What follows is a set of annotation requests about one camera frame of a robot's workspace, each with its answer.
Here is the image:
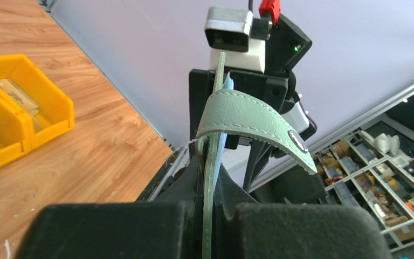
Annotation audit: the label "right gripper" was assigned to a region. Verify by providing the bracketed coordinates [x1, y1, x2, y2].
[189, 69, 288, 151]

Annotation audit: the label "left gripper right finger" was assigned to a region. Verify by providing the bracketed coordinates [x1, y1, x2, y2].
[212, 168, 391, 258]

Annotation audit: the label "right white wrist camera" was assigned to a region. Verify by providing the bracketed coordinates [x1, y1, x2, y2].
[204, 6, 268, 74]

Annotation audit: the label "storage shelf with parts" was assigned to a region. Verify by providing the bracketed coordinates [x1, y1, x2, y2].
[313, 121, 414, 252]

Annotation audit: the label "beige cards in right bin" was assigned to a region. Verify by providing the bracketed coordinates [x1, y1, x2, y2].
[0, 79, 43, 132]

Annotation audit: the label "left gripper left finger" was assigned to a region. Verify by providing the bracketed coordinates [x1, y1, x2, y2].
[15, 157, 202, 258]

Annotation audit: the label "green leather card holder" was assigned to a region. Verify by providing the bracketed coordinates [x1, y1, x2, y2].
[196, 52, 316, 258]

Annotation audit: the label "right yellow plastic bin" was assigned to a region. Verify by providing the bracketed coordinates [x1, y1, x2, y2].
[0, 54, 75, 149]

